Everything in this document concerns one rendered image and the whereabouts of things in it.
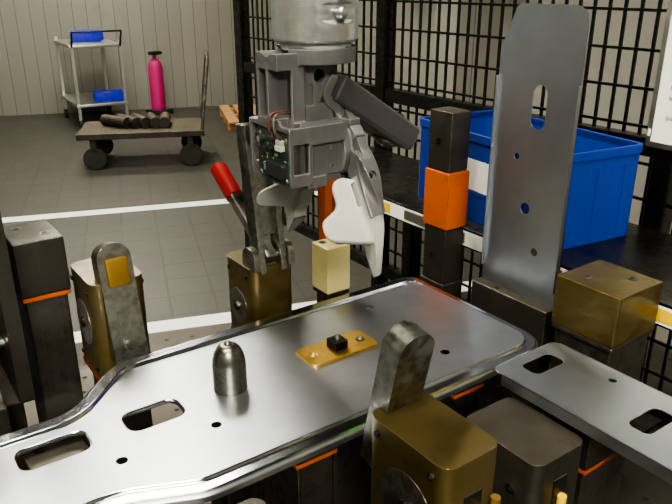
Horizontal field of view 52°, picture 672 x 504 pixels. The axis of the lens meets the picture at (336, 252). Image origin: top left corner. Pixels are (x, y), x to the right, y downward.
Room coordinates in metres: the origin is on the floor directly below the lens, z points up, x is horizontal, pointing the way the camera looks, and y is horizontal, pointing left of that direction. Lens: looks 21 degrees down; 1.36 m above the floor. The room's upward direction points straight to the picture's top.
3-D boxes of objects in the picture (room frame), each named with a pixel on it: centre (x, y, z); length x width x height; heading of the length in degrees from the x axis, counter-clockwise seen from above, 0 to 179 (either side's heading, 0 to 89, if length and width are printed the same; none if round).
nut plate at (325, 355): (0.64, 0.00, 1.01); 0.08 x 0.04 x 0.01; 125
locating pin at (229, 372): (0.57, 0.10, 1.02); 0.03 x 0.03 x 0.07
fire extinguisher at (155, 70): (7.62, 1.93, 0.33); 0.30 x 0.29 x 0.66; 17
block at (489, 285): (0.79, -0.22, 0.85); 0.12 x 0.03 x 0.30; 35
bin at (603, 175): (1.01, -0.27, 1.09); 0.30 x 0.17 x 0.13; 28
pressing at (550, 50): (0.79, -0.22, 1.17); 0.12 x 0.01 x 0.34; 35
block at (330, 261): (0.79, 0.01, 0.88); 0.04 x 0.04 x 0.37; 35
